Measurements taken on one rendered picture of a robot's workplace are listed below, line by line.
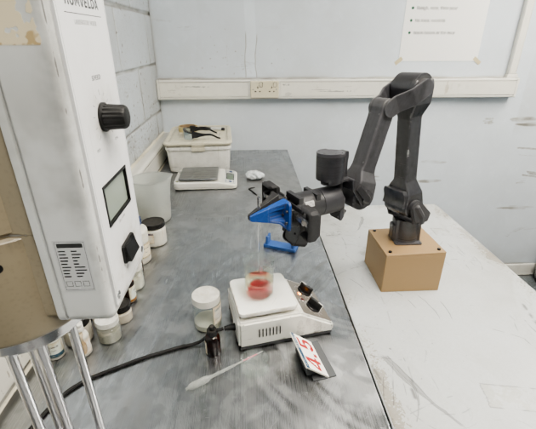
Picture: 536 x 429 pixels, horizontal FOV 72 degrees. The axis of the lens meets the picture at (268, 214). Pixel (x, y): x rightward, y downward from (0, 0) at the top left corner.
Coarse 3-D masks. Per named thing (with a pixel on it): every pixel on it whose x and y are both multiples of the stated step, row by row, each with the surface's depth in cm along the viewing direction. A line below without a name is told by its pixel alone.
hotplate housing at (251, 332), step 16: (240, 320) 72; (256, 320) 72; (272, 320) 72; (288, 320) 73; (304, 320) 74; (320, 320) 76; (240, 336) 72; (256, 336) 73; (272, 336) 74; (288, 336) 75; (304, 336) 77
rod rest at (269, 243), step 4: (268, 236) 111; (268, 240) 111; (272, 240) 113; (264, 244) 110; (268, 244) 110; (272, 244) 110; (276, 244) 110; (280, 244) 110; (284, 244) 110; (288, 244) 110; (272, 248) 110; (276, 248) 109; (280, 248) 109; (284, 248) 108; (288, 248) 108; (292, 248) 108; (296, 248) 109; (292, 252) 108
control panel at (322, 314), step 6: (288, 282) 84; (294, 288) 83; (294, 294) 80; (312, 294) 85; (300, 300) 78; (306, 300) 80; (318, 300) 83; (306, 306) 77; (306, 312) 75; (312, 312) 76; (318, 312) 78; (324, 312) 79; (324, 318) 77
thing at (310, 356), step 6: (300, 342) 72; (306, 342) 74; (306, 348) 71; (312, 348) 73; (306, 354) 69; (312, 354) 71; (306, 360) 67; (312, 360) 69; (318, 360) 70; (312, 366) 67; (318, 366) 68; (324, 372) 68
